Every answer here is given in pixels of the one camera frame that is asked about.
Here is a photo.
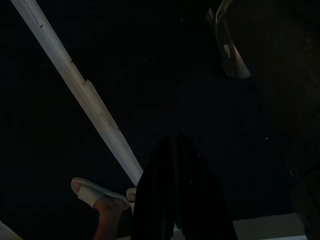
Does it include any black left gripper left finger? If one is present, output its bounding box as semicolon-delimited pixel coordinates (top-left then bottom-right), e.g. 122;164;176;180
131;136;177;240

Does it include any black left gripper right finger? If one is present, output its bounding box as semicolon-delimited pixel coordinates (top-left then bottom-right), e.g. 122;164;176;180
176;134;238;240

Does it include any grey slipper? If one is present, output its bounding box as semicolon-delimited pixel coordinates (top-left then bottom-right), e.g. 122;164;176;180
70;176;131;210
125;187;138;204

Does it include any black floor mat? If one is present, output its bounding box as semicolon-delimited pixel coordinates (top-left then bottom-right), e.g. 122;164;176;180
0;0;141;226

